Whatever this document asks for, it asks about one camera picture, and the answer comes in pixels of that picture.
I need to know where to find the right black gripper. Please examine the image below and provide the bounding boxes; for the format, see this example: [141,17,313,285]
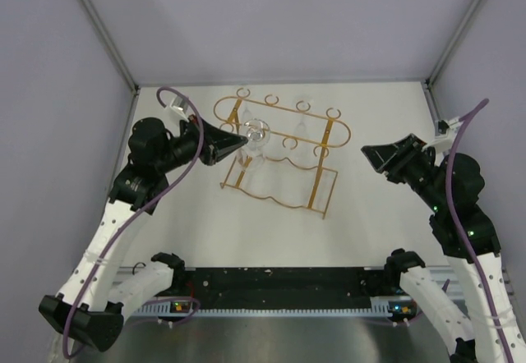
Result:
[361,132,446,210]

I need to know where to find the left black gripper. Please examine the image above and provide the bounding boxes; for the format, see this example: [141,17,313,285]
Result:
[155,113,247,174]

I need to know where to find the clear wine glass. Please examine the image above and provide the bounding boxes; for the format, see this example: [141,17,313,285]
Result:
[284,94,313,149]
[236,118,271,171]

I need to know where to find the gold wire wine glass rack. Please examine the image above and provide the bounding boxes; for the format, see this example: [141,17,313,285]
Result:
[213,88,353,218]

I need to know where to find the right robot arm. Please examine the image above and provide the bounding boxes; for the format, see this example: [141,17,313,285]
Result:
[361,134,525,362]

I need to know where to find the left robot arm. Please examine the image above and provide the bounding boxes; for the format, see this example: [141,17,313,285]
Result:
[39,116,248,352]

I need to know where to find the black base bar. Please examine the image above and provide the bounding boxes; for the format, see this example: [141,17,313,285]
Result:
[159,267,404,310]

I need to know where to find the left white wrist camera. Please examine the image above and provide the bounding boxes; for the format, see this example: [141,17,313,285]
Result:
[164,94,191,124]

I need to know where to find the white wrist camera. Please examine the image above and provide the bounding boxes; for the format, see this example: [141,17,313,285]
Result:
[164,94,191,124]
[430,117,464,151]

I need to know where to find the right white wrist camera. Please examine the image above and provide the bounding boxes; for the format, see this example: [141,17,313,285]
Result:
[430,117,464,151]

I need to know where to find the right aluminium frame post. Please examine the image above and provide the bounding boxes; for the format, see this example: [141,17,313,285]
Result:
[426,0,487,90]

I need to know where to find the aluminium frame post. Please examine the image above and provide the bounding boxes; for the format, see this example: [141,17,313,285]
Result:
[77,0,139,96]
[426,0,487,90]

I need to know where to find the grey slotted cable duct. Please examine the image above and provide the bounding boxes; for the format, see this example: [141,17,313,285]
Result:
[132,301,392,318]

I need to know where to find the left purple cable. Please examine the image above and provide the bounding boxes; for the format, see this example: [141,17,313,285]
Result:
[61,87,206,360]

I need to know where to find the left aluminium frame post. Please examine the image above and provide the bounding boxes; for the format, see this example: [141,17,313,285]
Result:
[77,0,139,96]

